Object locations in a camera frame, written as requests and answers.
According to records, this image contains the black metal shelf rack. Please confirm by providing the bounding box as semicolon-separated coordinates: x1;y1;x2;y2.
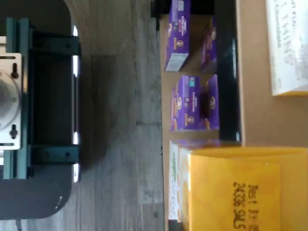
150;0;243;231

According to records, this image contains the tall Simple Mills mint box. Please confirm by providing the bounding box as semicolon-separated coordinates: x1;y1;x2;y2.
266;0;308;97

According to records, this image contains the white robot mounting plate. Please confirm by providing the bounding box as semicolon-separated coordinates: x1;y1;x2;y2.
0;36;23;151

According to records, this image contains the dark green metal frame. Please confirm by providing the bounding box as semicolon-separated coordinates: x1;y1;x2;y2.
3;18;81;180

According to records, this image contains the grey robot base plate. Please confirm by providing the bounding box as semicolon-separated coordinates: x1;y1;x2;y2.
0;0;81;219

